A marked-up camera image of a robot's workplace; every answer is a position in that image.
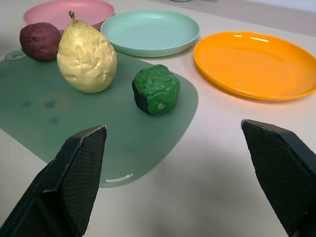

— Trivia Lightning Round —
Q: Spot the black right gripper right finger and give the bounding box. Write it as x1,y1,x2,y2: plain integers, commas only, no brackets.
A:
241,119,316,237

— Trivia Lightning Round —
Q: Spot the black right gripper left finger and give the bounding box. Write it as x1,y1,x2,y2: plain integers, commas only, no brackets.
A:
0,124,108,237

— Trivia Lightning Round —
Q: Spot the orange plate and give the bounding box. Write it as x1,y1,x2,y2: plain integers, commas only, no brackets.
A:
193,31,316,101

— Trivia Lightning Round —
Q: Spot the green toy vegetable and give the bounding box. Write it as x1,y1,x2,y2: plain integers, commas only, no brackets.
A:
132,64,181,116

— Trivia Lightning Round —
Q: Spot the dark red passion fruit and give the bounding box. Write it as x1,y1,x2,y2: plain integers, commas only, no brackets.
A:
19,22,63,62

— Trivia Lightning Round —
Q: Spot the pink plate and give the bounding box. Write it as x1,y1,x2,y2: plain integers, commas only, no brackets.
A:
23,0,116,31

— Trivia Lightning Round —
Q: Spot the mint green plate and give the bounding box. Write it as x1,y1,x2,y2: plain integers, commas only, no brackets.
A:
100,9,200,58

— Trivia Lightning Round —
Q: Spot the green cutting mat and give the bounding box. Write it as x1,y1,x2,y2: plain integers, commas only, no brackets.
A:
0,50,199,189

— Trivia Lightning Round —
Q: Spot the yellow pear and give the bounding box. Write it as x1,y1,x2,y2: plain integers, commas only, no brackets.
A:
56,10,118,94

